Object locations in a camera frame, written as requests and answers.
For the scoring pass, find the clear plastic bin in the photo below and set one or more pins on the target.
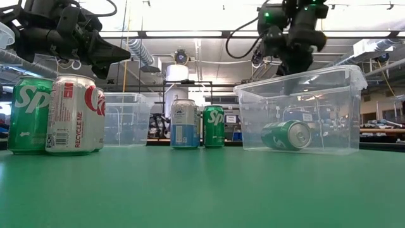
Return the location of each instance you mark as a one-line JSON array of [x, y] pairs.
[[133, 126], [5, 36], [341, 111]]

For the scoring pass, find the blue box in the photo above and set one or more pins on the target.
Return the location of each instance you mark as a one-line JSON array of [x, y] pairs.
[[236, 136]]

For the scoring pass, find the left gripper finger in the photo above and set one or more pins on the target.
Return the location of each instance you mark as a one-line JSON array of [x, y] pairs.
[[107, 55]]

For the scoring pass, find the white duct box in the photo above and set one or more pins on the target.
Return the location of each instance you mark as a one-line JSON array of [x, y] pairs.
[[370, 47]]

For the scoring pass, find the green Sprite can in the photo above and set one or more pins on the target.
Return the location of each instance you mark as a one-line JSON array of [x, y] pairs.
[[28, 126], [213, 133], [278, 136]]

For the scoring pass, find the wooden workbench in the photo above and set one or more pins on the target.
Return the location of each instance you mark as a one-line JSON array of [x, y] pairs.
[[383, 130]]

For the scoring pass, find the grey ventilation pipe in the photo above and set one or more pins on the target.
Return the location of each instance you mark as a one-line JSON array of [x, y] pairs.
[[28, 65], [386, 67]]

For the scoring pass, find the white round pillar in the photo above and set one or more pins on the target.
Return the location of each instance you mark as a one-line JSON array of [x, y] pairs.
[[177, 73]]

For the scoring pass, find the silver soda can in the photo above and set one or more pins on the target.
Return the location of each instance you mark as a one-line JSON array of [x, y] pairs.
[[199, 126]]

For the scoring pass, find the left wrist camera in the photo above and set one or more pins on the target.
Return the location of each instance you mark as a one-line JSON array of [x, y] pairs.
[[68, 20]]

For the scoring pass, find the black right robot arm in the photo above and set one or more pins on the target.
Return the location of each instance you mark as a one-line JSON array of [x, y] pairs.
[[311, 6]]

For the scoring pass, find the green table mat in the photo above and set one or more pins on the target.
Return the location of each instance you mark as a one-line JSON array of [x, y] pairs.
[[202, 190]]

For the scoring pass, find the black background machine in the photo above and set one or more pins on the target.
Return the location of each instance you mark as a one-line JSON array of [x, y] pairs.
[[159, 126]]

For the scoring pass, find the black round ceiling camera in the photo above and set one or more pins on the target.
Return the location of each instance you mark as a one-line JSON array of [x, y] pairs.
[[181, 57]]

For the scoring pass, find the silver flexible duct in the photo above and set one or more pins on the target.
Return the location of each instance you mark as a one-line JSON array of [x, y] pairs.
[[140, 52]]

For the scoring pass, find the ceiling light strip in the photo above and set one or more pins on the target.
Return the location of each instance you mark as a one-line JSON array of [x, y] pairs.
[[357, 33], [183, 33]]

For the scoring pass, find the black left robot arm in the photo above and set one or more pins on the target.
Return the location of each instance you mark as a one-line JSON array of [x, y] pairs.
[[22, 44]]

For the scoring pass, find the black pendant lamp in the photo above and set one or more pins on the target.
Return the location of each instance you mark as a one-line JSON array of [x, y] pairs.
[[150, 69]]

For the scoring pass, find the silver can pair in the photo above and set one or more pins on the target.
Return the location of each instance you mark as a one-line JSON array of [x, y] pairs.
[[185, 133]]

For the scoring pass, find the silver Diet Coke can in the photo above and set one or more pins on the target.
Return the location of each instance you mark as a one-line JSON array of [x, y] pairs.
[[69, 120], [100, 126]]

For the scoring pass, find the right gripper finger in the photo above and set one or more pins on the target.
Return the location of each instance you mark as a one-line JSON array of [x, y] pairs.
[[303, 35]]

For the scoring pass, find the white sign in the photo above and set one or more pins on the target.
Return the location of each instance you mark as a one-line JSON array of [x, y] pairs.
[[231, 119]]

